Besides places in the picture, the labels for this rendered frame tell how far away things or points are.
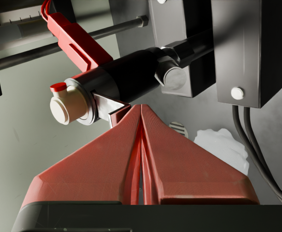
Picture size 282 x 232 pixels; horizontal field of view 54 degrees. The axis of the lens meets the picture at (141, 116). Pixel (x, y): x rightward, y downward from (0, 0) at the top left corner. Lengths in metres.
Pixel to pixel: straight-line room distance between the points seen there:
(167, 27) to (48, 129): 0.29
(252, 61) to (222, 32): 0.03
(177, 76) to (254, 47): 0.08
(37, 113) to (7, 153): 0.07
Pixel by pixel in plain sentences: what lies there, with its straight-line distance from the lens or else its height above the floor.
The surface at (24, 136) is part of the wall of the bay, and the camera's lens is 0.46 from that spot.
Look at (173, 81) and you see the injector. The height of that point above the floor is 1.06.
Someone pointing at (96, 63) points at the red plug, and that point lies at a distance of 0.17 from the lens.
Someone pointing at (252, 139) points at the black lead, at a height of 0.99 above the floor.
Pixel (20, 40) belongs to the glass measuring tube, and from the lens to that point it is 0.43.
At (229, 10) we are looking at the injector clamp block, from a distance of 0.22.
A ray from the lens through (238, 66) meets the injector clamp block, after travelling 0.23.
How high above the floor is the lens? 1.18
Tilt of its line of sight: 38 degrees down
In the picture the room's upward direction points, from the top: 121 degrees counter-clockwise
